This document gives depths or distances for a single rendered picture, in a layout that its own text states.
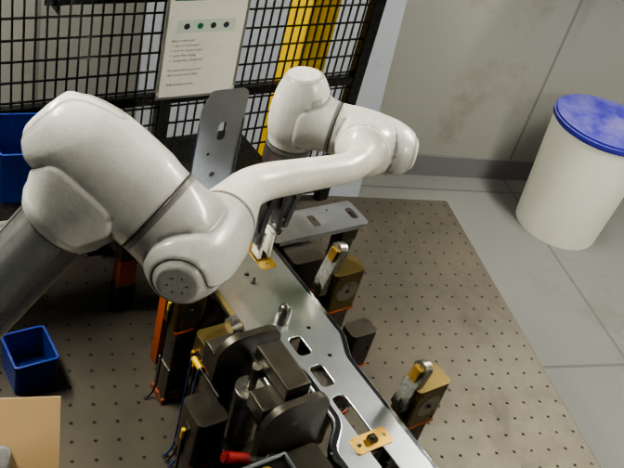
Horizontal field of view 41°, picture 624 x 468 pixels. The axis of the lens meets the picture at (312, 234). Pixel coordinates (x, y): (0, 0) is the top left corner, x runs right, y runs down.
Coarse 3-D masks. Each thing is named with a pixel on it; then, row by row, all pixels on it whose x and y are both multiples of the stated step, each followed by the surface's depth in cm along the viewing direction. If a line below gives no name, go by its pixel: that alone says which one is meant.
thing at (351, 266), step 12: (348, 264) 193; (360, 264) 194; (336, 276) 189; (348, 276) 191; (360, 276) 194; (336, 288) 191; (348, 288) 194; (324, 300) 194; (336, 300) 194; (348, 300) 197; (336, 312) 199; (300, 348) 208
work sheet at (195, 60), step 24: (168, 0) 194; (192, 0) 197; (216, 0) 201; (240, 0) 205; (168, 24) 198; (192, 24) 202; (216, 24) 205; (240, 24) 209; (168, 48) 202; (192, 48) 206; (216, 48) 210; (240, 48) 214; (168, 72) 207; (192, 72) 211; (216, 72) 215; (168, 96) 211; (192, 96) 216
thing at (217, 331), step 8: (208, 328) 163; (216, 328) 164; (224, 328) 164; (200, 336) 161; (208, 336) 162; (216, 336) 162; (200, 344) 161; (192, 352) 163; (200, 352) 162; (200, 360) 162; (192, 368) 166; (192, 376) 166; (200, 376) 164; (192, 384) 170; (184, 392) 171; (192, 392) 167; (176, 432) 179; (176, 448) 180; (168, 464) 180
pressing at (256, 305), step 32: (224, 288) 184; (256, 288) 186; (288, 288) 189; (256, 320) 178; (320, 320) 183; (320, 352) 175; (320, 384) 168; (352, 384) 170; (384, 416) 166; (352, 448) 157; (384, 448) 159; (416, 448) 161
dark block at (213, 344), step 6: (222, 336) 156; (228, 336) 156; (210, 342) 154; (216, 342) 154; (222, 342) 154; (204, 348) 155; (210, 348) 153; (216, 348) 153; (204, 354) 155; (210, 354) 153; (204, 360) 156; (210, 360) 154; (204, 366) 156; (210, 366) 154; (204, 378) 158; (204, 384) 159; (198, 390) 162; (204, 390) 159
